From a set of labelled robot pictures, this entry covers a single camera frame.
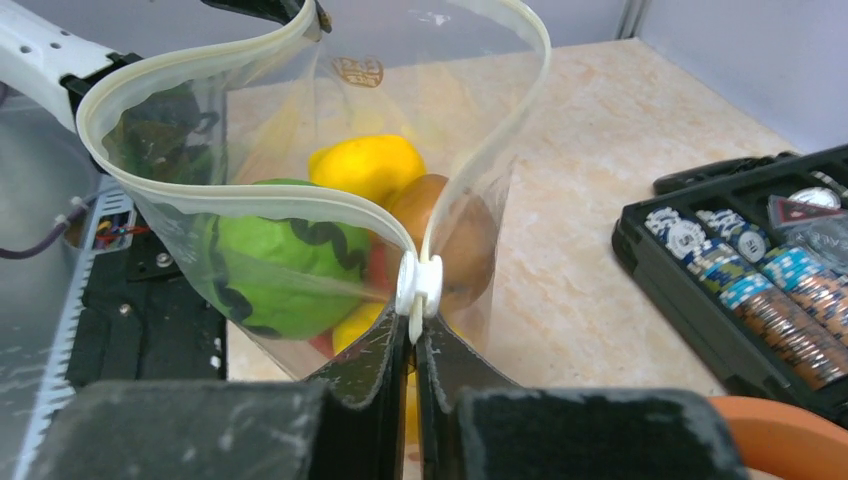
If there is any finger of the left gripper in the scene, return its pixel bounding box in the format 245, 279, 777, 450
202, 0, 306, 26

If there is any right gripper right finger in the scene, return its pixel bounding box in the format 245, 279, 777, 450
415, 318, 748, 479

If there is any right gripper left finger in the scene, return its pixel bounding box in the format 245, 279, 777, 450
28, 308, 408, 479

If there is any toy yellow lemon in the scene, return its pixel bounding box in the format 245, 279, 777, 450
331, 302, 386, 355

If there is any toy red apple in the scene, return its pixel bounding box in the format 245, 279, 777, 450
364, 238, 396, 295

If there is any clear zip top bag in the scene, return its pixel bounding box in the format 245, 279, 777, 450
76, 1, 552, 379

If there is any toy yellow bell pepper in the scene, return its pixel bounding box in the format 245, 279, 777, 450
308, 134, 427, 208

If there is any toy brown pear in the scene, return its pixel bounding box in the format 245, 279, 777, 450
386, 173, 497, 317

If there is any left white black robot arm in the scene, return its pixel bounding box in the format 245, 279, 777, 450
1, 1, 333, 132

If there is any orange plastic basket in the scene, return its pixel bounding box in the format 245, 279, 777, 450
709, 396, 847, 480

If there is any black poker chip case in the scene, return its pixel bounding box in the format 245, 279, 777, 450
611, 146, 847, 425

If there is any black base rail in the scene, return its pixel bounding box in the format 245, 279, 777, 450
65, 233, 227, 390

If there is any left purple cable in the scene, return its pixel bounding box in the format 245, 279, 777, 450
0, 195, 101, 261

